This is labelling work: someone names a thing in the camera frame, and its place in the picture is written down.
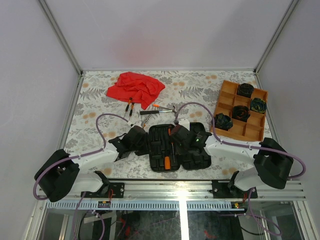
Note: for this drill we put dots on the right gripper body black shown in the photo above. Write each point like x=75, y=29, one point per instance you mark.
x=183, y=145

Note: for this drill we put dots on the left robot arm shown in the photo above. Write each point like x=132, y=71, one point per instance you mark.
x=63, y=175

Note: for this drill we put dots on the small orange black screwdriver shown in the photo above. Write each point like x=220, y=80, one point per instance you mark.
x=127, y=106

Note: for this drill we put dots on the red crumpled cloth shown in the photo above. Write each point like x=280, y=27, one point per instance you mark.
x=143, y=89

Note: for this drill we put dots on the black orange rolled cloth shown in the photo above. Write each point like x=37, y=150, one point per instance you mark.
x=241, y=113

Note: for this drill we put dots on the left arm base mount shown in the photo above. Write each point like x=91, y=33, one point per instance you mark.
x=113, y=190

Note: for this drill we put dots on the dark floral rolled cloth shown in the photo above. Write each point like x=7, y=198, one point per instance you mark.
x=223, y=122

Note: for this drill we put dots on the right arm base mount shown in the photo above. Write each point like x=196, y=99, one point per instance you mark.
x=221, y=189

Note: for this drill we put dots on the blue green rolled cloth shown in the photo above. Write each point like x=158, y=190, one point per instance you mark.
x=258, y=105

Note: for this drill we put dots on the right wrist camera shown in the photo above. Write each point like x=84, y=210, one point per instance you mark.
x=183, y=122

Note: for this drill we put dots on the aluminium front rail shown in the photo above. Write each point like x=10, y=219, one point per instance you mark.
x=200, y=190

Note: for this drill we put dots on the wooden compartment tray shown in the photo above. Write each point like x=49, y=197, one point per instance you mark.
x=253, y=129

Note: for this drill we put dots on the black plastic tool case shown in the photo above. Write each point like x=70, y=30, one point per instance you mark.
x=160, y=147

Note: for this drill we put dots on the orange handled needle-nose pliers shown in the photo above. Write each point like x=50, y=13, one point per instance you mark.
x=145, y=120

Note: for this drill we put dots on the orange handled tool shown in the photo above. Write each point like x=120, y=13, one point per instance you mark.
x=167, y=163

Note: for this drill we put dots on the dark rolled cloth top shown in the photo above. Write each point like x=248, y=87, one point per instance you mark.
x=245, y=90

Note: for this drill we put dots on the flat metal file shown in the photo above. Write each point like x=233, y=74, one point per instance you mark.
x=161, y=107

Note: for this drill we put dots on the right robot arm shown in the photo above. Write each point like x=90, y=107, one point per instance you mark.
x=270, y=164

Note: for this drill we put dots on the steel claw hammer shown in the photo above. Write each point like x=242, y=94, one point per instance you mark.
x=157, y=111

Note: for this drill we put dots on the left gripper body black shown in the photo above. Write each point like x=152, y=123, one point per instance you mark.
x=142, y=149

